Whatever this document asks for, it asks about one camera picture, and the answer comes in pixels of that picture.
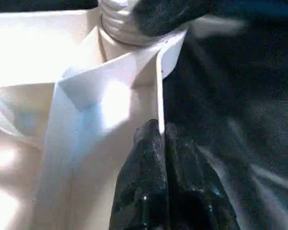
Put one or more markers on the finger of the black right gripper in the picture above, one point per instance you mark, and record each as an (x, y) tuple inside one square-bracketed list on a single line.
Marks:
[(163, 16)]

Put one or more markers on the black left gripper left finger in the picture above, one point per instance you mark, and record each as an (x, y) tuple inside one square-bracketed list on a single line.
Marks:
[(144, 187)]

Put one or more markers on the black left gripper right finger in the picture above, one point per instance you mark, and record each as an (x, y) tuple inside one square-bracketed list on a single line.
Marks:
[(194, 191)]

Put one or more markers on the white plastic table leg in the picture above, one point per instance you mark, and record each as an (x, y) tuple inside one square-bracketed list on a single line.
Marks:
[(117, 24)]

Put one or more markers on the white plastic table top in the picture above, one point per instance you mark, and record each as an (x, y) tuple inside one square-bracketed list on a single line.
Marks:
[(62, 119)]

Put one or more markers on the black mat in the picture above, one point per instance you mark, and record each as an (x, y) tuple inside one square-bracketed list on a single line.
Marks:
[(242, 95)]

